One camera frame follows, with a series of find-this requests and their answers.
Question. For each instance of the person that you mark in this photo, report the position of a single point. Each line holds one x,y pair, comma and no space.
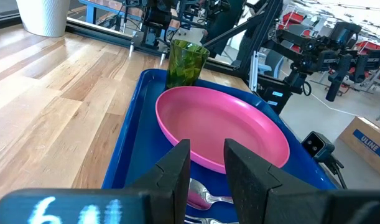
224,25

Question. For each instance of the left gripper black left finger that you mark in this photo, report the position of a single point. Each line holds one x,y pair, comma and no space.
168,180

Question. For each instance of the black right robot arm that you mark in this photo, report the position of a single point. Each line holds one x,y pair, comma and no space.
152,40

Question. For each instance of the red storage bin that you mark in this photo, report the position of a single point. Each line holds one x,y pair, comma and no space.
371,47
293,18

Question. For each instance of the blue-framed workbench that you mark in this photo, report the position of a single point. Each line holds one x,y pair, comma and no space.
90,12

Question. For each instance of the green translucent cup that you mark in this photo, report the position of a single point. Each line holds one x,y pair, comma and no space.
186,65

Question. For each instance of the white textured plant pot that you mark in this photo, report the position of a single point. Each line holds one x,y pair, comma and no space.
43,17

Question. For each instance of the pink plastic plate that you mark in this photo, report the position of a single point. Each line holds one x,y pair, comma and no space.
220,124

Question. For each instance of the cardboard box blue label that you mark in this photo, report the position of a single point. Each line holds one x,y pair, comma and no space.
367,146

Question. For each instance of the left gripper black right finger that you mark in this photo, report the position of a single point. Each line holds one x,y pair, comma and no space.
255,186

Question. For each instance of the black aluminium table frame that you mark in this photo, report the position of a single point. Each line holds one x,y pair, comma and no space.
109,35

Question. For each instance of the silver metal bracket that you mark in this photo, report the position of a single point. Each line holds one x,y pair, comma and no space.
254,71

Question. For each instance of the black control box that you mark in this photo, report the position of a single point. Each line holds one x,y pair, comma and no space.
273,99

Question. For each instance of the small black table camera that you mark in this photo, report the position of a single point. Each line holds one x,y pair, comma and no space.
317,146

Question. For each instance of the blue plastic tray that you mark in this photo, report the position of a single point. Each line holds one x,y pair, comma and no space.
146,140

